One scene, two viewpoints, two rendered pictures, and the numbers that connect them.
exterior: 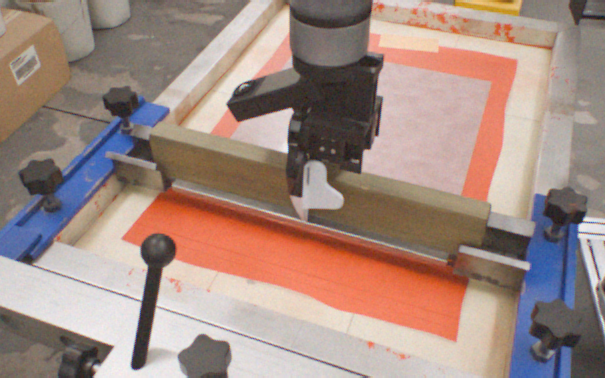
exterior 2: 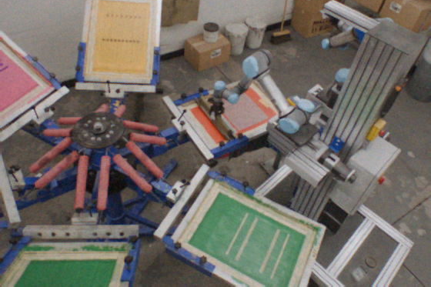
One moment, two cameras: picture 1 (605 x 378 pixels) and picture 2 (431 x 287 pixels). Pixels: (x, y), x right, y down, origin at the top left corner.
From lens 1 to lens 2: 214 cm
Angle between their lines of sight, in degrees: 21
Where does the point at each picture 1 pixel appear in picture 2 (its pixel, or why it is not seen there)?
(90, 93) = (230, 68)
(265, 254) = (205, 121)
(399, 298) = (215, 136)
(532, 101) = not seen: hidden behind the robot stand
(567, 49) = not seen: hidden behind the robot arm
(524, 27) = not seen: hidden behind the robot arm
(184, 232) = (198, 113)
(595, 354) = (288, 198)
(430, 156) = (242, 123)
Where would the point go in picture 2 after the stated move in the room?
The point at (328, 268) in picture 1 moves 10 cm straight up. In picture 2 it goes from (211, 128) to (212, 118)
